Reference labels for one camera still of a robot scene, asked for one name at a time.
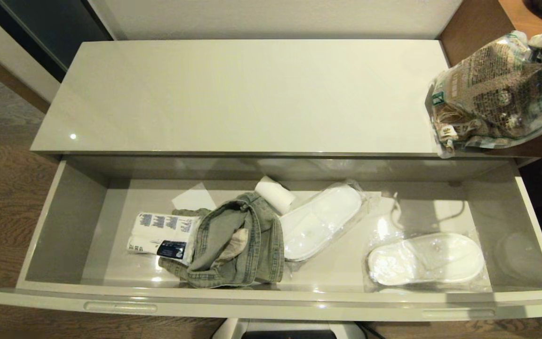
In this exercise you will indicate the white tissue pack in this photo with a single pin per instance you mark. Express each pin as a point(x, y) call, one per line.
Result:
point(160, 233)

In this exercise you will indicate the faded denim jeans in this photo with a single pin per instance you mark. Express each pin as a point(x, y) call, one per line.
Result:
point(233, 245)

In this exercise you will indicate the brown wooden side cabinet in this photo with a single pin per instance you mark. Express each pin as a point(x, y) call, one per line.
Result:
point(478, 23)

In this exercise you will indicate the brown and green snack bag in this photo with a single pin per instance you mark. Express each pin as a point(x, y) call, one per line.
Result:
point(497, 94)

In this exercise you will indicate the clear plastic lid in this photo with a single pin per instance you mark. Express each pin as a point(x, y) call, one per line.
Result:
point(518, 254)

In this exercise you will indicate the white paper roll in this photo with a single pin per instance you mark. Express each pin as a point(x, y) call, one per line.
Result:
point(274, 194)

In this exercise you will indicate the dark door panel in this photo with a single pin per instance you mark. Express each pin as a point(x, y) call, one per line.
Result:
point(50, 28)

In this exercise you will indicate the bagged white slippers, brown sticker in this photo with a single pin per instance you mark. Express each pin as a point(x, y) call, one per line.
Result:
point(426, 259)

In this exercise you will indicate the beige cabinet drawer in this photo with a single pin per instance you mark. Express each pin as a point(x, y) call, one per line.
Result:
point(64, 226)

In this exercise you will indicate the white and black robot base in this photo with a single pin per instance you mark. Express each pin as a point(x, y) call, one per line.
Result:
point(290, 329)

